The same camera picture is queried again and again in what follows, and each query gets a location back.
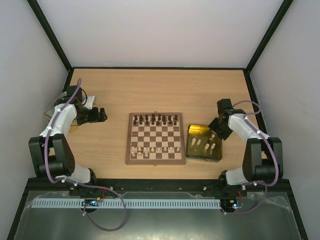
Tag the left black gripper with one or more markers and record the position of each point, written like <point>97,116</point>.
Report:
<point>95,118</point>

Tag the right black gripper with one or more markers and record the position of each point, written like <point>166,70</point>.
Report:
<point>215,125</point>

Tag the gold metal tin tray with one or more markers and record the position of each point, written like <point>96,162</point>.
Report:
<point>203,144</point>

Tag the wooden chess board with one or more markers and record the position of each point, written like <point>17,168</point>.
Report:
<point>155,138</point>

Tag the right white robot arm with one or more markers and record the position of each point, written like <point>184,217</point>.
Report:
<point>263,156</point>

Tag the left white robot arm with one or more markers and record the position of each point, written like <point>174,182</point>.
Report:
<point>51,155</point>

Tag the silver metal tin lid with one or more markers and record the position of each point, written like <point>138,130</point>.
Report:
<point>49,112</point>

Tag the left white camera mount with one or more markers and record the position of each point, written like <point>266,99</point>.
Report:
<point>89,102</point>

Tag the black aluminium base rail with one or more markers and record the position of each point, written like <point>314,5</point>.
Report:
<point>203,187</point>

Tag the grey slotted cable duct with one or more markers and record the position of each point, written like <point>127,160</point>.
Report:
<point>77,203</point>

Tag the left black frame post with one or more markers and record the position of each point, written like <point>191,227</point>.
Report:
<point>39,14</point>

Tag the black frame post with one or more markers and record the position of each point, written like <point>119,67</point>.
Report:
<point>39,14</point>
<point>277,19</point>

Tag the right black frame post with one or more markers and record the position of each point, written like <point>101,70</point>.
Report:
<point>277,19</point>

